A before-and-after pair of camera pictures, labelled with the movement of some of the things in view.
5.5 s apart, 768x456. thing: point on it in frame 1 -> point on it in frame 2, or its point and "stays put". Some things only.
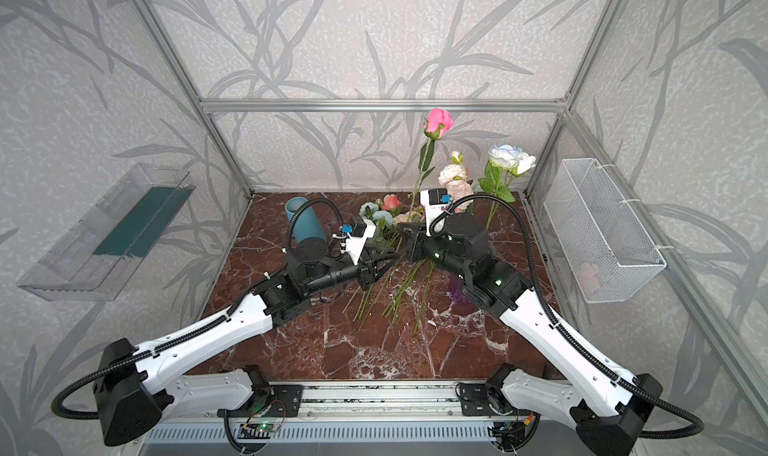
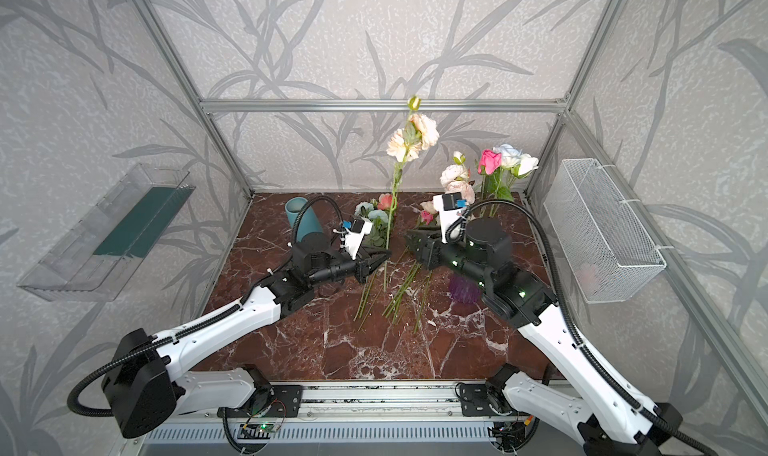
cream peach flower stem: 404,287 -> 418,134
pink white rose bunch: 392,310 stays put
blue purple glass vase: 455,287 stays put
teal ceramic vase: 306,224 stays put
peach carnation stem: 455,178 stays put
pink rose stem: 437,124 -> 489,163
